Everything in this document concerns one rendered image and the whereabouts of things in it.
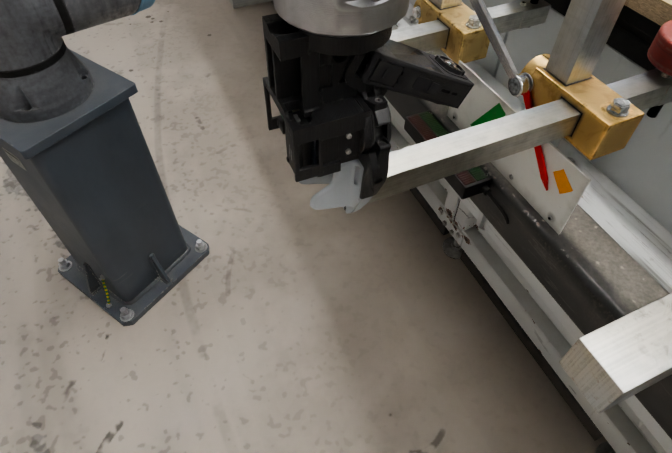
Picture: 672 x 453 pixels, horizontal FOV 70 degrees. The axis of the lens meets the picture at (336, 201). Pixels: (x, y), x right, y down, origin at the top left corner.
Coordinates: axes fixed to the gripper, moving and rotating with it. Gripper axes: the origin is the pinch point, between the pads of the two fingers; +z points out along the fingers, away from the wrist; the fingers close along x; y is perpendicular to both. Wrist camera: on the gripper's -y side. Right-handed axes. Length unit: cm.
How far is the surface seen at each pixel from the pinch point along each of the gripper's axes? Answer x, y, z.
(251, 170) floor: -92, -7, 83
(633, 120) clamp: 4.7, -29.4, -4.6
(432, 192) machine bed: -46, -49, 66
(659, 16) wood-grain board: -8.3, -46.1, -6.5
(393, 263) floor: -38, -34, 82
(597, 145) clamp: 4.6, -26.0, -2.2
